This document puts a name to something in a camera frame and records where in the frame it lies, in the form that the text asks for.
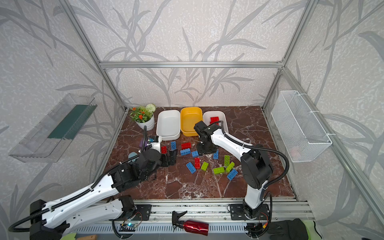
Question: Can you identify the blue lego brick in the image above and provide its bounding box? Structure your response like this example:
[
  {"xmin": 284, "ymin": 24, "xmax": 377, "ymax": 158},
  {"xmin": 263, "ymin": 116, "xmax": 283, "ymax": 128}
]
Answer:
[
  {"xmin": 180, "ymin": 148, "xmax": 191, "ymax": 156},
  {"xmin": 227, "ymin": 169, "xmax": 238, "ymax": 181},
  {"xmin": 213, "ymin": 150, "xmax": 219, "ymax": 160},
  {"xmin": 171, "ymin": 141, "xmax": 177, "ymax": 151},
  {"xmin": 186, "ymin": 162, "xmax": 197, "ymax": 174},
  {"xmin": 192, "ymin": 151, "xmax": 199, "ymax": 158}
]

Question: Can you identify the red lego brick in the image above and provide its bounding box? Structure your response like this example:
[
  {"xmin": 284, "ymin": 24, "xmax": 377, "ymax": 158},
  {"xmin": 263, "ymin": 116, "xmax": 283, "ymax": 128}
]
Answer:
[
  {"xmin": 210, "ymin": 117, "xmax": 220, "ymax": 124},
  {"xmin": 195, "ymin": 158, "xmax": 201, "ymax": 169},
  {"xmin": 161, "ymin": 146, "xmax": 167, "ymax": 154},
  {"xmin": 181, "ymin": 142, "xmax": 192, "ymax": 150}
]

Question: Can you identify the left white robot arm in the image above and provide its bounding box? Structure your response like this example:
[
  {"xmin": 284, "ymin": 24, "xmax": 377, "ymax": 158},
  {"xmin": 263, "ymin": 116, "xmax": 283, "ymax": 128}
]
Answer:
[{"xmin": 8, "ymin": 149, "xmax": 178, "ymax": 240}]

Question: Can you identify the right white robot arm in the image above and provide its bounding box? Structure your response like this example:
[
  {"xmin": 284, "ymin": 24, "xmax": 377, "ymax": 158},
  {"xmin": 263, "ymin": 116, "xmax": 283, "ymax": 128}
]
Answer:
[{"xmin": 194, "ymin": 121, "xmax": 290, "ymax": 220}]

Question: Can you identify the small green lego brick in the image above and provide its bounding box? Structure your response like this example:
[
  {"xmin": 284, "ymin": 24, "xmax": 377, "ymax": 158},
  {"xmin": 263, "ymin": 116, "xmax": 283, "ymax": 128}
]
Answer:
[{"xmin": 201, "ymin": 162, "xmax": 209, "ymax": 172}]

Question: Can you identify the purple pink spatula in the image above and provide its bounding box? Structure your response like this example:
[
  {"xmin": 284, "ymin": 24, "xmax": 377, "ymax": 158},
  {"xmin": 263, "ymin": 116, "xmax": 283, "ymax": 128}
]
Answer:
[{"xmin": 139, "ymin": 138, "xmax": 148, "ymax": 151}]

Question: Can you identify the right white container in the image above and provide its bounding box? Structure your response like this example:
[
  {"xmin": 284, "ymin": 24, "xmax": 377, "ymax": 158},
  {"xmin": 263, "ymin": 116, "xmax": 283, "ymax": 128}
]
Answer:
[{"xmin": 203, "ymin": 111, "xmax": 229, "ymax": 133}]

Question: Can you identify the white container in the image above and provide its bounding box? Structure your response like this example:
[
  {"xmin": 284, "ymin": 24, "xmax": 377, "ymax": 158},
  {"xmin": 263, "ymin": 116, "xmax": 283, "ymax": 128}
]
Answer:
[
  {"xmin": 156, "ymin": 110, "xmax": 181, "ymax": 141},
  {"xmin": 203, "ymin": 111, "xmax": 229, "ymax": 133}
]

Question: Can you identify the yellow container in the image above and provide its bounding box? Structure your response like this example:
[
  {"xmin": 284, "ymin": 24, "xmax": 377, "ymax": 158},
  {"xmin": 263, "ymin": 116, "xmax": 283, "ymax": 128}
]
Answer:
[{"xmin": 181, "ymin": 107, "xmax": 203, "ymax": 137}]

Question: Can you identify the potted plant white pot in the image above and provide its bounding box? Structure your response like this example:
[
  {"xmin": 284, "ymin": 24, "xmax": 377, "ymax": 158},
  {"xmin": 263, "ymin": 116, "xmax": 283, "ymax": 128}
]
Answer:
[{"xmin": 130, "ymin": 104, "xmax": 156, "ymax": 131}]

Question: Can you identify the left white container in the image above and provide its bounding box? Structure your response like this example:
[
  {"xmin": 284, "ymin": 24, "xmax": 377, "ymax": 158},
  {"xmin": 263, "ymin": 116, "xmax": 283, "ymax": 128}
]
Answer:
[{"xmin": 156, "ymin": 110, "xmax": 181, "ymax": 141}]

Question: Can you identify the left circuit board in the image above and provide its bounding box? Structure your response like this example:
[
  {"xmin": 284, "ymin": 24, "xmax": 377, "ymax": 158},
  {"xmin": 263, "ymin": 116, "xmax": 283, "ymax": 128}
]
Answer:
[{"xmin": 118, "ymin": 222, "xmax": 142, "ymax": 233}]

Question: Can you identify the red spray bottle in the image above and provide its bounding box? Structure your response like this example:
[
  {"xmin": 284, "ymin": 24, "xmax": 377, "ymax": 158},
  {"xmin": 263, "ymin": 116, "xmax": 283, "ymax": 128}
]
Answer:
[{"xmin": 172, "ymin": 211, "xmax": 209, "ymax": 236}]

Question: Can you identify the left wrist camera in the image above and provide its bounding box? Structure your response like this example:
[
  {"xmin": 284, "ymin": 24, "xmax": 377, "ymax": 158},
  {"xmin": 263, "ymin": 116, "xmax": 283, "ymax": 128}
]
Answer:
[{"xmin": 148, "ymin": 136, "xmax": 162, "ymax": 153}]

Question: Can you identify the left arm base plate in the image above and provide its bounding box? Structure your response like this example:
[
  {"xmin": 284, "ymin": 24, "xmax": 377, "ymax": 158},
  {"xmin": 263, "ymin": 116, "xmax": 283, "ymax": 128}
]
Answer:
[{"xmin": 114, "ymin": 205, "xmax": 152, "ymax": 221}]

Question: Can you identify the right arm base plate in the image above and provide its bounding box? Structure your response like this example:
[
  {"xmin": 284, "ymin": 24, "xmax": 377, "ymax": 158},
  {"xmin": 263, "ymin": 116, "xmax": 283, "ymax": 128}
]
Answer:
[{"xmin": 228, "ymin": 204, "xmax": 271, "ymax": 221}]

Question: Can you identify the white wire mesh basket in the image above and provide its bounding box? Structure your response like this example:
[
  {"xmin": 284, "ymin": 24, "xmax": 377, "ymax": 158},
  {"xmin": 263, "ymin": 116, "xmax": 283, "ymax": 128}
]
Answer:
[{"xmin": 271, "ymin": 91, "xmax": 332, "ymax": 163}]

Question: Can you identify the clear wall shelf green mat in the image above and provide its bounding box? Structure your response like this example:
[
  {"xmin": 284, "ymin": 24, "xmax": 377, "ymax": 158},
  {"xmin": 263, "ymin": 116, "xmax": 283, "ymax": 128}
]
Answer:
[{"xmin": 9, "ymin": 94, "xmax": 97, "ymax": 163}]

